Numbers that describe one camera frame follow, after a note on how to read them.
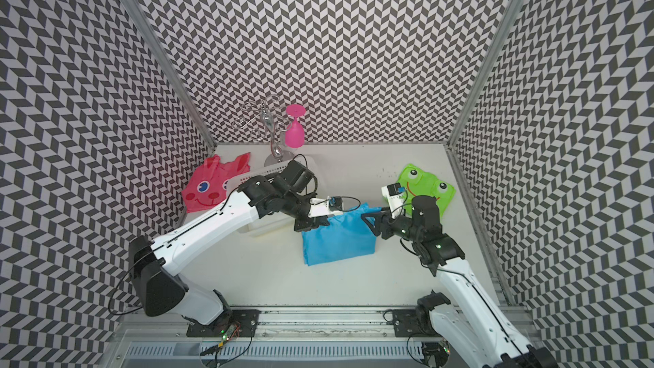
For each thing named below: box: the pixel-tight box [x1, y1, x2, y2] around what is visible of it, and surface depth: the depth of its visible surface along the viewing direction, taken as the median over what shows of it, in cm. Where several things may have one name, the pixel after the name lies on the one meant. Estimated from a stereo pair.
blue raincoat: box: [301, 203, 383, 267], surface depth 77 cm
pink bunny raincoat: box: [181, 152, 251, 213], surface depth 106 cm
